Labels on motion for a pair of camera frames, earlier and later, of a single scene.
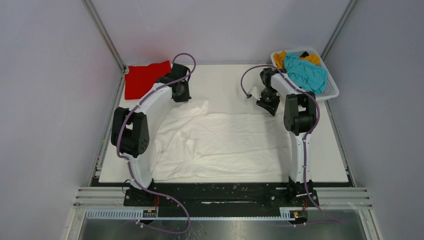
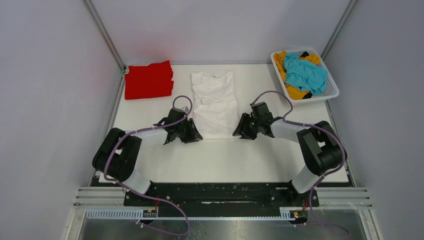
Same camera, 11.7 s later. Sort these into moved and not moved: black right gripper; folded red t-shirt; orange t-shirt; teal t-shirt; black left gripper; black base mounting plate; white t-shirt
Moved: black right gripper; black left gripper; white t-shirt
Not moved: black base mounting plate; folded red t-shirt; teal t-shirt; orange t-shirt
